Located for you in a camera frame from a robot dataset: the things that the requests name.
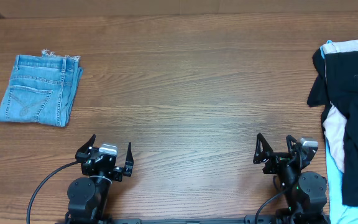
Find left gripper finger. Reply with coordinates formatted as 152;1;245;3
76;134;96;154
123;142;134;177

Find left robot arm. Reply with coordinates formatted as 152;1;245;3
65;135;134;223

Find folded blue denim shorts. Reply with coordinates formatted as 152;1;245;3
0;49;83;128

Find light blue garment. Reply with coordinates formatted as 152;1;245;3
319;39;358;224

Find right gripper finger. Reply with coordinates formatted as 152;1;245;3
285;135;297;153
253;133;273;164

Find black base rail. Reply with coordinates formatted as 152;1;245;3
54;214;332;224

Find black garment under pile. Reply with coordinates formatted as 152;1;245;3
307;49;331;124

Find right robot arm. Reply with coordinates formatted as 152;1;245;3
251;133;330;223

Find black shorts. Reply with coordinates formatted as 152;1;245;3
325;52;358;207

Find light pink shorts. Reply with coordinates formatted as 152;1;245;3
319;39;358;173

